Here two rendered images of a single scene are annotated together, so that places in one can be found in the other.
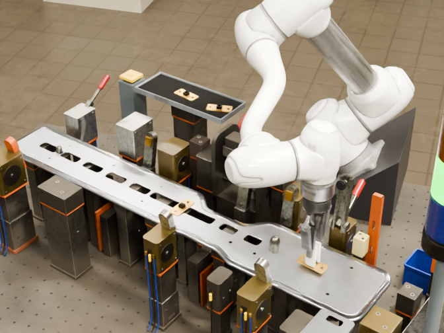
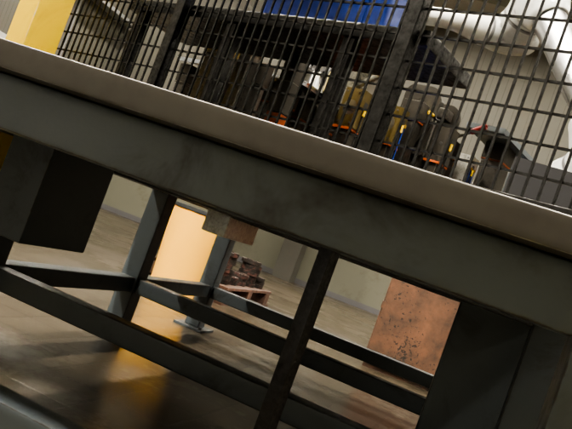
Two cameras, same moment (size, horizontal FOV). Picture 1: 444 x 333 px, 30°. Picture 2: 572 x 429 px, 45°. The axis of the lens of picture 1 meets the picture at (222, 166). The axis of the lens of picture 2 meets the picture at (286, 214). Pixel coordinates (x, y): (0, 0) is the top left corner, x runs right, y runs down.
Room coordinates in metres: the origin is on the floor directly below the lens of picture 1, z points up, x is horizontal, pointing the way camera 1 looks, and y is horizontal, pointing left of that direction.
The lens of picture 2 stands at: (1.81, -2.34, 0.57)
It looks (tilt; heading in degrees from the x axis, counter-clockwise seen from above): 2 degrees up; 90
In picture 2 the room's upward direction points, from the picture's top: 20 degrees clockwise
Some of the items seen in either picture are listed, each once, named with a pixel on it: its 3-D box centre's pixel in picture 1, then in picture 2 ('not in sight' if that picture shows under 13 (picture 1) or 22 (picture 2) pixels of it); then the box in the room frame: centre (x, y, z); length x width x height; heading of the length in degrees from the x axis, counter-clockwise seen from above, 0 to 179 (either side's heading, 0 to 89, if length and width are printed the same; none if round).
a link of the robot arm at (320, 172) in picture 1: (315, 150); not in sight; (1.74, -0.24, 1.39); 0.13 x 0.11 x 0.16; 106
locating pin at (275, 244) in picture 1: (275, 245); not in sight; (1.81, -0.15, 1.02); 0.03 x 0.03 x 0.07
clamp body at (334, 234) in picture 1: (341, 266); (343, 149); (1.88, -0.36, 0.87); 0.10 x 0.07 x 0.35; 143
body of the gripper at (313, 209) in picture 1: (316, 207); not in sight; (1.74, -0.25, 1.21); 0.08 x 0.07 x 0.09; 143
